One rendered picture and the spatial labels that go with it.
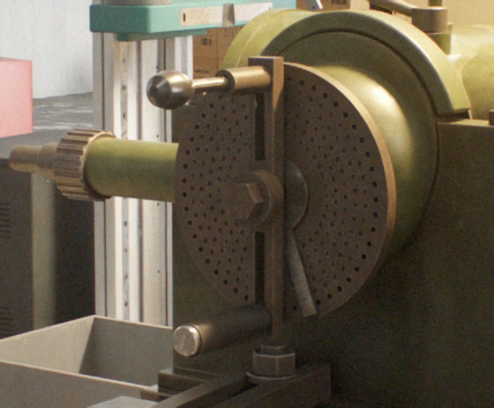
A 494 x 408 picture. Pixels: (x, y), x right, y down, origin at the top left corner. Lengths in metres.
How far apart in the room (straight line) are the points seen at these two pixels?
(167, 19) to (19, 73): 1.82
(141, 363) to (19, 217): 0.61
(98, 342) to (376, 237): 2.62
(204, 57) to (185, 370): 8.72
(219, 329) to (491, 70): 0.30
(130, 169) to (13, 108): 4.35
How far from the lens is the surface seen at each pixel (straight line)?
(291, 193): 1.31
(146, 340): 3.79
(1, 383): 3.51
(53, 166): 1.47
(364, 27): 1.37
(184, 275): 1.48
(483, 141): 1.32
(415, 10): 1.42
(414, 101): 1.34
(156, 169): 1.41
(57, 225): 4.31
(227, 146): 1.34
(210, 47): 10.16
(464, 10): 1.72
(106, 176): 1.44
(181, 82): 1.20
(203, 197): 1.36
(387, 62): 1.35
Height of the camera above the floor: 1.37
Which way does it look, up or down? 9 degrees down
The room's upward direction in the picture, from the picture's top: straight up
